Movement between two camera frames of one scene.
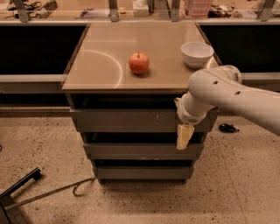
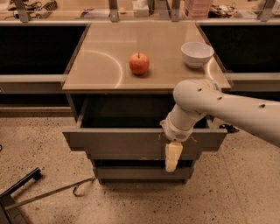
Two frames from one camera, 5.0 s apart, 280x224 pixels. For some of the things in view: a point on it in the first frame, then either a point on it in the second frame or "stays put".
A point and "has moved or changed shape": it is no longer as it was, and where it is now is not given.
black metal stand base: x=13 y=215 stays put
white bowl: x=196 y=54 stays put
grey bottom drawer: x=144 y=172 stays put
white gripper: x=189 y=116 to x=176 y=133
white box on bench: x=140 y=8 stays put
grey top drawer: x=137 y=121 has moved or changed shape
